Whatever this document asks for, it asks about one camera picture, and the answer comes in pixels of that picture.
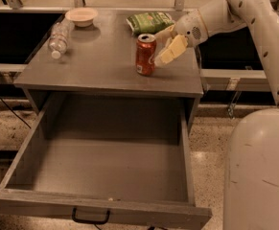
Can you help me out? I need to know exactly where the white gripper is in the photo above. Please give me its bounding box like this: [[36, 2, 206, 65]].
[[154, 10, 208, 67]]

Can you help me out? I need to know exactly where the green chip bag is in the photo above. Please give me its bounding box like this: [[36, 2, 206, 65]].
[[127, 11, 174, 35]]

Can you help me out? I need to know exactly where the red coke can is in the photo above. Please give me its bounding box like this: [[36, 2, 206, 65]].
[[135, 34, 156, 76]]

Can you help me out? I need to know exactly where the open grey top drawer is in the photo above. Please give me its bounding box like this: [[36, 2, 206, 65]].
[[0, 93, 213, 230]]

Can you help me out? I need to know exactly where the clear plastic water bottle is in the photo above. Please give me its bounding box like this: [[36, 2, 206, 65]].
[[48, 20, 72, 59]]

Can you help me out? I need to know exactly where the grey cabinet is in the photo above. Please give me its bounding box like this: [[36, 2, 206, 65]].
[[15, 11, 202, 137]]

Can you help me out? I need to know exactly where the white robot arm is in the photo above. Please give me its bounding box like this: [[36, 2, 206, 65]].
[[155, 0, 279, 230]]

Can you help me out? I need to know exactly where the black drawer handle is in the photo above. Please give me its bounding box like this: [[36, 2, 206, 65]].
[[71, 207, 110, 225]]

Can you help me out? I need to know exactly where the black cable on floor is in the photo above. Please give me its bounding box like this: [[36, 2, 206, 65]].
[[0, 85, 32, 129]]

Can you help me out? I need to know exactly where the white paper bowl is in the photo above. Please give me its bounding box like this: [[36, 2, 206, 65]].
[[65, 8, 98, 28]]

